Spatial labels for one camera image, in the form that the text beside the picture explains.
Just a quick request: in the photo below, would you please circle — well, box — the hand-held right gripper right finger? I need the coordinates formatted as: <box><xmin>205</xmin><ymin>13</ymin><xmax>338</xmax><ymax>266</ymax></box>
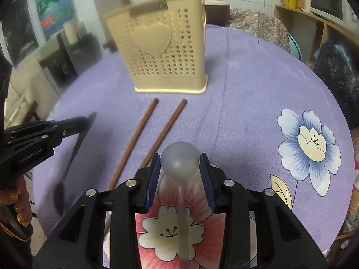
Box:
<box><xmin>199</xmin><ymin>153</ymin><xmax>328</xmax><ymax>269</ymax></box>

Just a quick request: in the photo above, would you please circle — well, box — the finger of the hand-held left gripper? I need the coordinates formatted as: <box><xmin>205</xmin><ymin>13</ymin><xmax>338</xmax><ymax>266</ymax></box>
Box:
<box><xmin>5</xmin><ymin>113</ymin><xmax>97</xmax><ymax>141</ymax></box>
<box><xmin>42</xmin><ymin>127</ymin><xmax>88</xmax><ymax>147</ymax></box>

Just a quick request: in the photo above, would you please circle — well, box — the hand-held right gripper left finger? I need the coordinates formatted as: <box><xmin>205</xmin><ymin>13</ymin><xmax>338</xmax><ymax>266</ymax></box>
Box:
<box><xmin>34</xmin><ymin>153</ymin><xmax>162</xmax><ymax>269</ymax></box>

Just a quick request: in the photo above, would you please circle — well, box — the grey translucent plastic spoon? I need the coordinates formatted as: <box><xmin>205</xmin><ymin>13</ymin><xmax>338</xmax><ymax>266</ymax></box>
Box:
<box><xmin>160</xmin><ymin>142</ymin><xmax>201</xmax><ymax>269</ymax></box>

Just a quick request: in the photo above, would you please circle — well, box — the beige plastic utensil holder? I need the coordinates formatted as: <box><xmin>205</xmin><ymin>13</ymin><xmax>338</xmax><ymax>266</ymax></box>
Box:
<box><xmin>102</xmin><ymin>0</ymin><xmax>209</xmax><ymax>95</ymax></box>

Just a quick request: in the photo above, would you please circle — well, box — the person's left hand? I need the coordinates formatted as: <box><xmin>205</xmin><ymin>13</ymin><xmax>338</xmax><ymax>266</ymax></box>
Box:
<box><xmin>0</xmin><ymin>178</ymin><xmax>33</xmax><ymax>241</ymax></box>

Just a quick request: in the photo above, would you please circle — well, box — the grey water dispenser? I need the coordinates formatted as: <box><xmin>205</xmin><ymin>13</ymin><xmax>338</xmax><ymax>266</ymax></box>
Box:
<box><xmin>35</xmin><ymin>32</ymin><xmax>97</xmax><ymax>96</ymax></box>

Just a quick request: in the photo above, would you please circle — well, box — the beige cup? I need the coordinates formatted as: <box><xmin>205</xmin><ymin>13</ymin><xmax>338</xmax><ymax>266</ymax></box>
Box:
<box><xmin>63</xmin><ymin>21</ymin><xmax>80</xmax><ymax>44</ymax></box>

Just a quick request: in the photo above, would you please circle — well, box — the purple floral tablecloth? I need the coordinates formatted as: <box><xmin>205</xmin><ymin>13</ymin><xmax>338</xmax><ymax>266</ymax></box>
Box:
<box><xmin>31</xmin><ymin>24</ymin><xmax>355</xmax><ymax>269</ymax></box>

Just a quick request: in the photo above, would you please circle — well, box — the sliding window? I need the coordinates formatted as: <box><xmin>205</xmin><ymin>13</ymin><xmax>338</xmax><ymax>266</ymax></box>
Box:
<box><xmin>0</xmin><ymin>0</ymin><xmax>47</xmax><ymax>68</ymax></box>

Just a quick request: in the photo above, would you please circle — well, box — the blue water jug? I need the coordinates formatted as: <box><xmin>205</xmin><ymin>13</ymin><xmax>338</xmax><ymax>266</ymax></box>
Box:
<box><xmin>35</xmin><ymin>0</ymin><xmax>75</xmax><ymax>37</ymax></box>

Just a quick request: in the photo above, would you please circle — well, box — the teal plastic basin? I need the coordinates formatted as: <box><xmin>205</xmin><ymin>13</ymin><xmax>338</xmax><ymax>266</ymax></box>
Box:
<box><xmin>287</xmin><ymin>32</ymin><xmax>303</xmax><ymax>62</ymax></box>

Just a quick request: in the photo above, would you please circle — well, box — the patterned cloth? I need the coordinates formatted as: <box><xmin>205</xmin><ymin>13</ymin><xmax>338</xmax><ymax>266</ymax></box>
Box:
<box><xmin>229</xmin><ymin>8</ymin><xmax>291</xmax><ymax>54</ymax></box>

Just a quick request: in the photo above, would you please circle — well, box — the black plastic bag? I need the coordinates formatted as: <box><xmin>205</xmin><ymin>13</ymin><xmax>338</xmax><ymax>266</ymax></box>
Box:
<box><xmin>313</xmin><ymin>43</ymin><xmax>359</xmax><ymax>113</ymax></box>

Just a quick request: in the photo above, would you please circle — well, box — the white lidded brown pot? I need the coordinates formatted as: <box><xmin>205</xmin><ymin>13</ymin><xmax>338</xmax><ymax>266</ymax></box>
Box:
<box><xmin>204</xmin><ymin>0</ymin><xmax>231</xmax><ymax>24</ymax></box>

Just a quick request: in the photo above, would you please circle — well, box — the wooden shelf unit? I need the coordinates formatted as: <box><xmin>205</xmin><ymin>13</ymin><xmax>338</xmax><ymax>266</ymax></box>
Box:
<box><xmin>274</xmin><ymin>3</ymin><xmax>359</xmax><ymax>261</ymax></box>

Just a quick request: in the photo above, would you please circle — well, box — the white microwave oven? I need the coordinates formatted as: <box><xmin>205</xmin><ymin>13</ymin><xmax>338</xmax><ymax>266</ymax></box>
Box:
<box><xmin>310</xmin><ymin>0</ymin><xmax>359</xmax><ymax>24</ymax></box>

